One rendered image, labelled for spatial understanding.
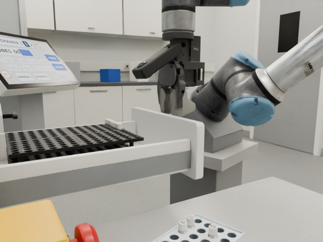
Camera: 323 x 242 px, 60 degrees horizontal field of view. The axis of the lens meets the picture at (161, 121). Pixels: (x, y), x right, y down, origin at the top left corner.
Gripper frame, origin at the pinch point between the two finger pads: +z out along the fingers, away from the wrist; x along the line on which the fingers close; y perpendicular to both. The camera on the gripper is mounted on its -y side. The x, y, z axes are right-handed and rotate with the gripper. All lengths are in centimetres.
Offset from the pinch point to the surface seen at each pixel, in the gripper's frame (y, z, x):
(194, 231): -11.3, 11.1, -25.1
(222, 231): -7.3, 11.6, -26.5
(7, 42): -28, -24, 88
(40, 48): -13, -24, 102
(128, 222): -16.0, 14.6, -12.3
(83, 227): -28.9, 1.2, -33.1
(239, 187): 11.9, 14.5, -11.2
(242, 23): 313, -92, 283
